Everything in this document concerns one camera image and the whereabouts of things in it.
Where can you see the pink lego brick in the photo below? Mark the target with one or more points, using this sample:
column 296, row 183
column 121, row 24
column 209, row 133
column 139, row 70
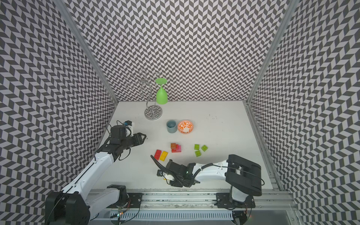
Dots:
column 178, row 148

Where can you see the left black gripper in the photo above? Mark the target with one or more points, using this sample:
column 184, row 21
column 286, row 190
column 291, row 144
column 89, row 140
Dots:
column 138, row 138

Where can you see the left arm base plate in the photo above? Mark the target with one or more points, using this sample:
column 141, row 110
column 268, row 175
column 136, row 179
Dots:
column 130, row 201

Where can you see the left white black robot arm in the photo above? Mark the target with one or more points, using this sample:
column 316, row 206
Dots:
column 71, row 205

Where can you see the yellow long lego brick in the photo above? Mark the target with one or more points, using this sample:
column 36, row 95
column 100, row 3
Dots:
column 163, row 156

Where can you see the grey blue ceramic cup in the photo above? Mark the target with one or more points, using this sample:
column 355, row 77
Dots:
column 171, row 126

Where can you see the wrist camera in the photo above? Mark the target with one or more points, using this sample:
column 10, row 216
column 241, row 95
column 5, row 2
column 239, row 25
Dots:
column 129, row 127
column 165, row 176

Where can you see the orange white patterned bowl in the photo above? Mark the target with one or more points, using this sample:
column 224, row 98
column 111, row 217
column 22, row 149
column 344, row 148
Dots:
column 185, row 127

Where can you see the chrome wire glass rack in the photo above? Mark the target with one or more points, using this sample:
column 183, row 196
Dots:
column 152, row 111

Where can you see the white slotted cable duct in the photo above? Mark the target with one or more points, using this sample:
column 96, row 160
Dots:
column 165, row 216

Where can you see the red long lego brick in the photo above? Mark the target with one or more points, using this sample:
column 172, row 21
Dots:
column 157, row 154

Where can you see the aluminium front rail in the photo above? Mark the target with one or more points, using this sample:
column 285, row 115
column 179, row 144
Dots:
column 203, row 200

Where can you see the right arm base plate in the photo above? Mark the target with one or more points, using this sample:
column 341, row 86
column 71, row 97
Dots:
column 234, row 201

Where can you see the green plastic wine glass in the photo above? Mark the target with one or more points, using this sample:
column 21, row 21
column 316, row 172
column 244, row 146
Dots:
column 161, row 96

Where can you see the green lego brick right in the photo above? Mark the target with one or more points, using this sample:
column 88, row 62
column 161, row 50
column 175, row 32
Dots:
column 204, row 148

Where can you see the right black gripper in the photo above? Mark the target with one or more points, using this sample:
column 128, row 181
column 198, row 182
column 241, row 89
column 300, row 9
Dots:
column 175, row 183

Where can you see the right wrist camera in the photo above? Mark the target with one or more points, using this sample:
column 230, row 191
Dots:
column 165, row 176

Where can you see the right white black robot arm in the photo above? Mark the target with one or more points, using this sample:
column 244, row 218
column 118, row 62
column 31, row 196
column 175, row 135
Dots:
column 243, row 176

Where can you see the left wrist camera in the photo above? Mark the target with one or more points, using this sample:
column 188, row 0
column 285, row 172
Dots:
column 129, row 127

